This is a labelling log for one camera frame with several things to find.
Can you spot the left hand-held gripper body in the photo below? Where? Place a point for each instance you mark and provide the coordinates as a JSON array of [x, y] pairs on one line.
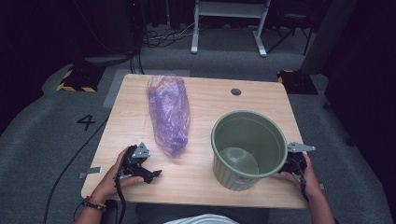
[[134, 165]]

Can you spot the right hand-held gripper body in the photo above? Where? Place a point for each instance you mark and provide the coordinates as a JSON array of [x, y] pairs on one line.
[[295, 163]]

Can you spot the green plastic bin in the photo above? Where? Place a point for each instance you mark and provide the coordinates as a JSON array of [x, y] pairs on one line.
[[249, 137]]

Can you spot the purple plastic bag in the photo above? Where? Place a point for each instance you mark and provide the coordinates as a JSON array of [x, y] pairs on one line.
[[169, 115]]

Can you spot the person's right hand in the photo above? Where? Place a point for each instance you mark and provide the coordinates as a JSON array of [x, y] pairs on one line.
[[313, 180]]

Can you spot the person's left hand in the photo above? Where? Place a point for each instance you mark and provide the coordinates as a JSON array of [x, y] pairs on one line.
[[107, 186]]

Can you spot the grey tape strip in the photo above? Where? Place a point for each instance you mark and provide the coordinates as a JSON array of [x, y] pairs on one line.
[[322, 186], [91, 171]]

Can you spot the person's dark pants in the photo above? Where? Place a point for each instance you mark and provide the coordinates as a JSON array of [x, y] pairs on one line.
[[202, 210]]

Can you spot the person's white shirt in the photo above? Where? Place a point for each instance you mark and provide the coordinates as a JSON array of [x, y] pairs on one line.
[[202, 220]]

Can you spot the black yellow striped base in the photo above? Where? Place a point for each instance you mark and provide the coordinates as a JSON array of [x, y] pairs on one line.
[[297, 82], [81, 79]]

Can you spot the grey table grommet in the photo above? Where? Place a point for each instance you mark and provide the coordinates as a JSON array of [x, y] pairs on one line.
[[236, 92]]

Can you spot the black stand legs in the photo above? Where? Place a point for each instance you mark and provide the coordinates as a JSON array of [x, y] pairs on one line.
[[292, 31]]

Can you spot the grey column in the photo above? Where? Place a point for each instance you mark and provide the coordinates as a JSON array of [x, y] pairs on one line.
[[330, 34]]

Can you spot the white metal stand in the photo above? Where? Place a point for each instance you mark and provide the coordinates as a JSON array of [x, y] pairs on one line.
[[230, 9]]

